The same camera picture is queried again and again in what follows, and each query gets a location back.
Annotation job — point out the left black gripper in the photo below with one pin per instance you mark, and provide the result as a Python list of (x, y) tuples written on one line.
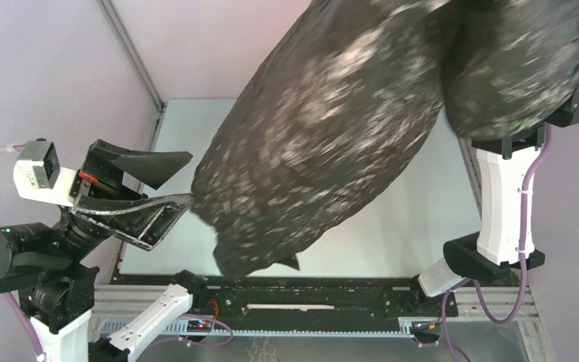
[(101, 180)]

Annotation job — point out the black plastic trash bag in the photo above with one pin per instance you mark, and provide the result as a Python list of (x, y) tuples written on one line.
[(346, 99)]

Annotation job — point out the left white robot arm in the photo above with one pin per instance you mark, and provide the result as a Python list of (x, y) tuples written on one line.
[(43, 264)]

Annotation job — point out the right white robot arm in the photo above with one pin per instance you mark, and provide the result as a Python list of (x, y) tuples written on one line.
[(489, 255)]

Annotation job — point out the small electronics board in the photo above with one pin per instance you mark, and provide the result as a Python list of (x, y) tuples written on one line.
[(199, 326)]

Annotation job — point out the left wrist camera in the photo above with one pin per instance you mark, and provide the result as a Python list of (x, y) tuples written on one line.
[(38, 175)]

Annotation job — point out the white cable duct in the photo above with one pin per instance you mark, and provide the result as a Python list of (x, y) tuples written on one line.
[(181, 328)]

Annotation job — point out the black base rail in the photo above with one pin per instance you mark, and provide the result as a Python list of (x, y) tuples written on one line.
[(329, 304)]

